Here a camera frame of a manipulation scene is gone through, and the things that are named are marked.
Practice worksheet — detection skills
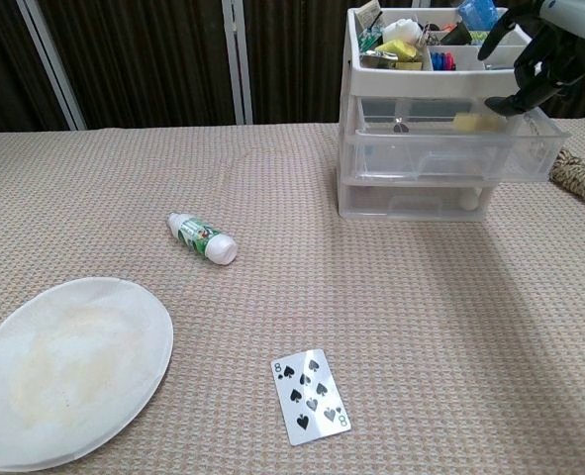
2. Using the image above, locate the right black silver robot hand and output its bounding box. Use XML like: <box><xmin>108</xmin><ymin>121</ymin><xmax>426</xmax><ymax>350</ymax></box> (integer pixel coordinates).
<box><xmin>477</xmin><ymin>0</ymin><xmax>585</xmax><ymax>118</ymax></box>

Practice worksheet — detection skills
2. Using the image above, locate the yellow sponge block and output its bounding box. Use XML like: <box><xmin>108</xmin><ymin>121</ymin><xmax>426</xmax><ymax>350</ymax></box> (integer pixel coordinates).
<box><xmin>452</xmin><ymin>112</ymin><xmax>502</xmax><ymax>133</ymax></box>

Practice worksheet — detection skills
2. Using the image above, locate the clear plastic drawer with pendant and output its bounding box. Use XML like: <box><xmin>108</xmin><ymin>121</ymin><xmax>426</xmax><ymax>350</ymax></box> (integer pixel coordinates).
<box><xmin>343</xmin><ymin>98</ymin><xmax>569</xmax><ymax>183</ymax></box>

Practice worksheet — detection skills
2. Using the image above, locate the white plastic drawer unit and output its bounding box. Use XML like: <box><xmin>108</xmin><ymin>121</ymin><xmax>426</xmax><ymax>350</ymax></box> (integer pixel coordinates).
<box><xmin>338</xmin><ymin>5</ymin><xmax>546</xmax><ymax>220</ymax></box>

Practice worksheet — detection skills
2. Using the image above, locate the blue plastic packet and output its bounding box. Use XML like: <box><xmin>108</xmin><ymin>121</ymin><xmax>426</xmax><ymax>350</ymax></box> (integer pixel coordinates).
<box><xmin>452</xmin><ymin>0</ymin><xmax>501</xmax><ymax>26</ymax></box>

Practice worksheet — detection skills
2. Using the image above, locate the black small pouch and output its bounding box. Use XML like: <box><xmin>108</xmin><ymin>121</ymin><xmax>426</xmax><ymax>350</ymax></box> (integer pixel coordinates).
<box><xmin>442</xmin><ymin>20</ymin><xmax>472</xmax><ymax>44</ymax></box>

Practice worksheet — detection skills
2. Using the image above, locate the blue red disc stack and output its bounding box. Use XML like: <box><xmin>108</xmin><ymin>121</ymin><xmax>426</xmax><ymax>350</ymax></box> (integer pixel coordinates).
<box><xmin>431</xmin><ymin>47</ymin><xmax>459</xmax><ymax>71</ymax></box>

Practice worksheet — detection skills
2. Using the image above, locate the white crumpled lump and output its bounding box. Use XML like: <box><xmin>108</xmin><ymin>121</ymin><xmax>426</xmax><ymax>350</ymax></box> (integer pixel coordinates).
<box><xmin>383</xmin><ymin>18</ymin><xmax>422</xmax><ymax>44</ymax></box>

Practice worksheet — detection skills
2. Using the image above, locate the yellow wrapped packet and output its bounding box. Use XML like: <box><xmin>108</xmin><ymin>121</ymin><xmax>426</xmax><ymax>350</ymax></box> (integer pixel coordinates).
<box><xmin>375</xmin><ymin>38</ymin><xmax>420</xmax><ymax>63</ymax></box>

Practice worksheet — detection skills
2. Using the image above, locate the beige paper sachet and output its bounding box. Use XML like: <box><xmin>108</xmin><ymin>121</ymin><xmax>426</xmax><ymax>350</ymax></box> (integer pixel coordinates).
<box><xmin>358</xmin><ymin>1</ymin><xmax>383</xmax><ymax>24</ymax></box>

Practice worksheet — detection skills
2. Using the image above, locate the beige woven tablecloth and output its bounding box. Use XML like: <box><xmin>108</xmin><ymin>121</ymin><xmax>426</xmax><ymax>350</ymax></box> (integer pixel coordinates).
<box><xmin>0</xmin><ymin>116</ymin><xmax>585</xmax><ymax>475</ymax></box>

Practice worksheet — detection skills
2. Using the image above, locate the white bottle green label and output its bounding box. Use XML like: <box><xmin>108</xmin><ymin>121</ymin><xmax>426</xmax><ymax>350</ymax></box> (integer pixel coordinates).
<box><xmin>165</xmin><ymin>211</ymin><xmax>238</xmax><ymax>267</ymax></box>

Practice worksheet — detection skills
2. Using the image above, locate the black pleated curtain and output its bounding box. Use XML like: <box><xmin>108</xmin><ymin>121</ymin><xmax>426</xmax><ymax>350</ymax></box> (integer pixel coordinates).
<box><xmin>0</xmin><ymin>0</ymin><xmax>585</xmax><ymax>140</ymax></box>

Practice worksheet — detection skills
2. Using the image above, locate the eight of spades card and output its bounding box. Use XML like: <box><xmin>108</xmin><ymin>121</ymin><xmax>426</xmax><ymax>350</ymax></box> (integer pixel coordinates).
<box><xmin>270</xmin><ymin>347</ymin><xmax>352</xmax><ymax>446</ymax></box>

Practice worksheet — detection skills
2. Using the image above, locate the white paper plate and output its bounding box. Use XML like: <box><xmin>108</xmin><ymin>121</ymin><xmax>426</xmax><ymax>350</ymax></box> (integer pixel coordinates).
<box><xmin>0</xmin><ymin>276</ymin><xmax>175</xmax><ymax>472</ymax></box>

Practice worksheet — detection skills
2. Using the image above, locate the jute rope bundle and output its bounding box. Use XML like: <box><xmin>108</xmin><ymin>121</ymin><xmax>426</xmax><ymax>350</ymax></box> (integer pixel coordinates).
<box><xmin>548</xmin><ymin>147</ymin><xmax>585</xmax><ymax>215</ymax></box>

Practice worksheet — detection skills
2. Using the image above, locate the aluminium frame post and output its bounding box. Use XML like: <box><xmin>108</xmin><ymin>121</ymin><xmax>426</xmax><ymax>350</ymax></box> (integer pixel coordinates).
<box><xmin>221</xmin><ymin>0</ymin><xmax>254</xmax><ymax>126</ymax></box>
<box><xmin>17</xmin><ymin>0</ymin><xmax>86</xmax><ymax>132</ymax></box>

